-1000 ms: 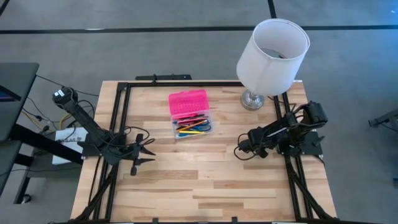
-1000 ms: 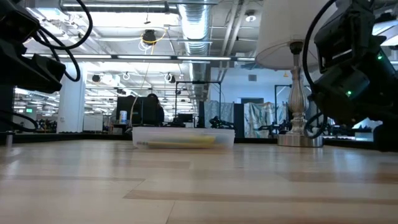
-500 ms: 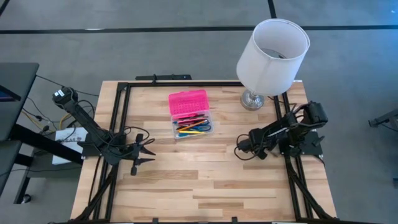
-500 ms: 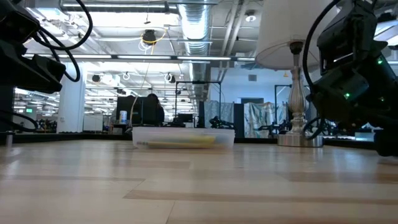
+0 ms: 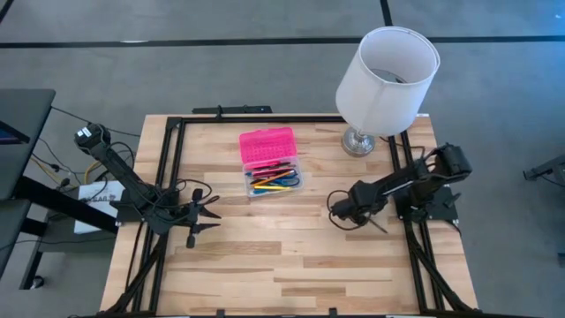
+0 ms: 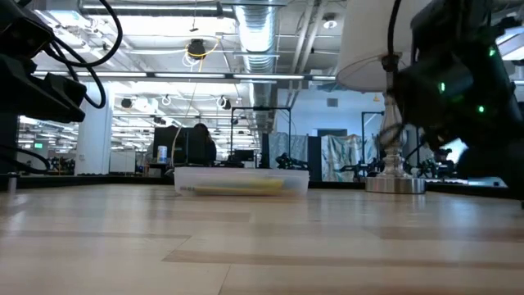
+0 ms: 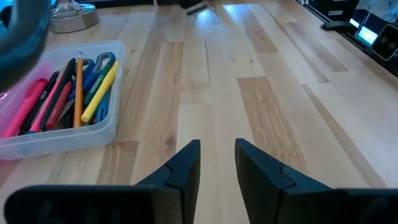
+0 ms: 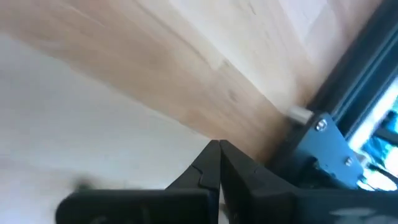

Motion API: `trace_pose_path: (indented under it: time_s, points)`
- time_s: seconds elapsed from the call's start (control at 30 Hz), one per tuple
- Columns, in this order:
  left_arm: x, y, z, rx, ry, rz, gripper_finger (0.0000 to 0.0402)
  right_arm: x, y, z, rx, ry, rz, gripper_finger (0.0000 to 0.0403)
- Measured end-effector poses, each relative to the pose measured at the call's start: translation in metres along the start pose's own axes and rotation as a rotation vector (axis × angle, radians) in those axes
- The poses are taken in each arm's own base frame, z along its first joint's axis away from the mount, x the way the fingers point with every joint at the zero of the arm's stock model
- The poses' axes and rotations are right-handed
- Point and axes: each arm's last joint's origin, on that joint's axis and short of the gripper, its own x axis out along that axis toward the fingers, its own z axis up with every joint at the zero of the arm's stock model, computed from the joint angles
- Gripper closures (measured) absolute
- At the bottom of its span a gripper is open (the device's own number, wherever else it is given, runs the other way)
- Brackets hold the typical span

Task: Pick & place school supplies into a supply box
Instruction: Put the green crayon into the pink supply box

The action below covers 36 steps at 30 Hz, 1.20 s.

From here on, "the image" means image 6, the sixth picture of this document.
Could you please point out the black background robot arm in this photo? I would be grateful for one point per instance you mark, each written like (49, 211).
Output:
(286, 162)

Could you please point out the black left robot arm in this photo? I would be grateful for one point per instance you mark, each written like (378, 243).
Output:
(20, 24)

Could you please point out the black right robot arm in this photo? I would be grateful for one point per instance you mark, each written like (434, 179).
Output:
(462, 90)

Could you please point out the clear supply box pink lid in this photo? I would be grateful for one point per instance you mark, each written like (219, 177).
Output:
(245, 173)

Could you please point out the black cabinet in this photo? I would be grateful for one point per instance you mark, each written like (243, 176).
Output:
(10, 139)

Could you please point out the white pillar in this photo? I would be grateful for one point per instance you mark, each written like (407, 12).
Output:
(94, 135)

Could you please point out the white canister blue label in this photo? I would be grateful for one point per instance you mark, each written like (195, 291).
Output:
(162, 155)

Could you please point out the black ceiling device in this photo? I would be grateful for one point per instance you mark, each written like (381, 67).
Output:
(197, 47)

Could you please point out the person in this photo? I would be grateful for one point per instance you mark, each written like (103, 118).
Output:
(204, 143)

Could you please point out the small black monitor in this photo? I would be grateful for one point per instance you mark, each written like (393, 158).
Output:
(244, 155)

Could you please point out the plastic sheet cover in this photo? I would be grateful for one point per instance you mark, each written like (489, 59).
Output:
(340, 151)

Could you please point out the white shade table lamp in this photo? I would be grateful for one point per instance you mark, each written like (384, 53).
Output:
(364, 41)

